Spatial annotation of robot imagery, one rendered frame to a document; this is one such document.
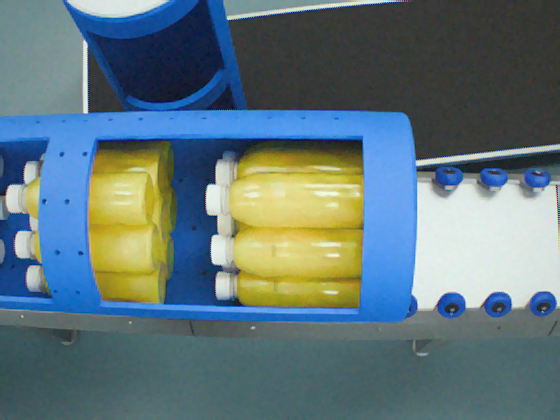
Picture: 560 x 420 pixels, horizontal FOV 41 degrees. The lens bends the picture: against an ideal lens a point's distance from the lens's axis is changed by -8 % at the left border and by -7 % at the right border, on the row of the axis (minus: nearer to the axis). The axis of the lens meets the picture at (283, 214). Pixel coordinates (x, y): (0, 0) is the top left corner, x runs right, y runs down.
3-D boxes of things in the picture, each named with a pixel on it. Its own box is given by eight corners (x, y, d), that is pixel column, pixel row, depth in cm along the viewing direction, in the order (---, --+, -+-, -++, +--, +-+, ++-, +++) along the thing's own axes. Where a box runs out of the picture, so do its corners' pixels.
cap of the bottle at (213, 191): (221, 216, 103) (207, 216, 103) (225, 213, 106) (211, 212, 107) (221, 186, 102) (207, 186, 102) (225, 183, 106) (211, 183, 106)
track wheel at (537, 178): (552, 189, 121) (554, 177, 121) (527, 188, 122) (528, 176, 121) (546, 179, 126) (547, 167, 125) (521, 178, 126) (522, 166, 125)
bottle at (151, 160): (155, 150, 107) (30, 152, 108) (155, 202, 108) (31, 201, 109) (165, 146, 114) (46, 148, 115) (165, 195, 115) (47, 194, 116)
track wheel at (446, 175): (464, 187, 122) (465, 174, 121) (436, 186, 122) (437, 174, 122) (460, 176, 126) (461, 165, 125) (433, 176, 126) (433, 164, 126)
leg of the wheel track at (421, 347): (432, 355, 211) (476, 328, 151) (411, 356, 212) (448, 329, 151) (432, 334, 213) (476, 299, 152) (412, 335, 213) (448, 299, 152)
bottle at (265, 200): (368, 232, 100) (218, 231, 101) (366, 224, 107) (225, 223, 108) (369, 175, 99) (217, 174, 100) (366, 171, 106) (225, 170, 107)
